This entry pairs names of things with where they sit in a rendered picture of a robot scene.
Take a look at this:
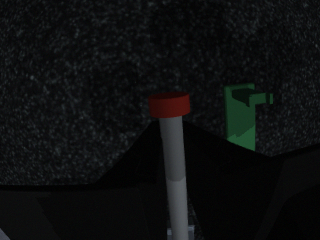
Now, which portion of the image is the grey tapered pin with red collar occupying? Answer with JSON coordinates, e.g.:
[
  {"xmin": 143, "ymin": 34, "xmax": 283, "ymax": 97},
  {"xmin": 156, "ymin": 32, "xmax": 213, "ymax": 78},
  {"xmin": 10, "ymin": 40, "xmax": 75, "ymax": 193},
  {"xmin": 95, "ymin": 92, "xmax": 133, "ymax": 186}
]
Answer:
[{"xmin": 148, "ymin": 92, "xmax": 191, "ymax": 240}]

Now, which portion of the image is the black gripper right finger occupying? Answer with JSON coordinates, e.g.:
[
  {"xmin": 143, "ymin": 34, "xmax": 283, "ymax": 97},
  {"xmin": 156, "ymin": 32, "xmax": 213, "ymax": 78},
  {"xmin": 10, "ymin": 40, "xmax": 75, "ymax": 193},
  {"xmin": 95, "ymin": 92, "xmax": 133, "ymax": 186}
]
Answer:
[{"xmin": 181, "ymin": 120, "xmax": 320, "ymax": 240}]

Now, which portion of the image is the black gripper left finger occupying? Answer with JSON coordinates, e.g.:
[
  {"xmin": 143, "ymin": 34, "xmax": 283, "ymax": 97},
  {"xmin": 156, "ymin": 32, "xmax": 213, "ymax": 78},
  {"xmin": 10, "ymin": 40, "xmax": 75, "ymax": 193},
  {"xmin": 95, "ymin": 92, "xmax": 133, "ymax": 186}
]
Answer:
[{"xmin": 0, "ymin": 121, "xmax": 168, "ymax": 240}]

